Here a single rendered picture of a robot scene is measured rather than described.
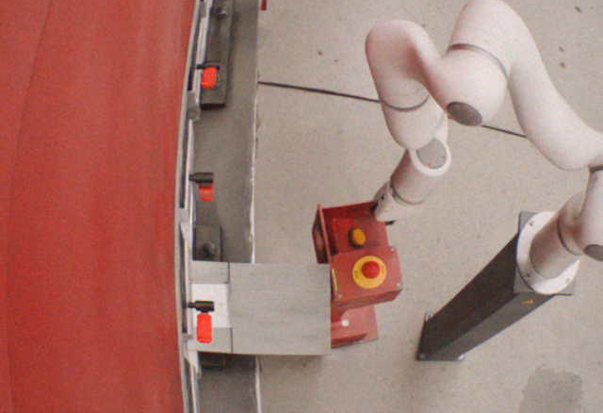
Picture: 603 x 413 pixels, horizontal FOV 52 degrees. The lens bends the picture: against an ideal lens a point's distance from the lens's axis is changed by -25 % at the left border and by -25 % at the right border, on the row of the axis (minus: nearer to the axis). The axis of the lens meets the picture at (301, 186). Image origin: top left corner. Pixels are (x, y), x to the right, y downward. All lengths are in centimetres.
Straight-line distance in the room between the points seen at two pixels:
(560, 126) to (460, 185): 160
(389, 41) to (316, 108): 161
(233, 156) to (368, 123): 109
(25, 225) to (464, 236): 234
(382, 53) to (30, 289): 84
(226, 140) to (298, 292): 39
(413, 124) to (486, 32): 29
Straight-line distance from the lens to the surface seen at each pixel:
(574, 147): 109
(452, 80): 95
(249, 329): 139
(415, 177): 137
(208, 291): 140
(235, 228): 157
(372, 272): 163
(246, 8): 181
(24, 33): 24
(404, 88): 112
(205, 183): 121
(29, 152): 31
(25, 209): 30
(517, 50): 103
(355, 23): 286
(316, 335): 139
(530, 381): 258
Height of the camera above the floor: 237
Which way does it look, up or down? 69 degrees down
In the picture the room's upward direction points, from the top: 10 degrees clockwise
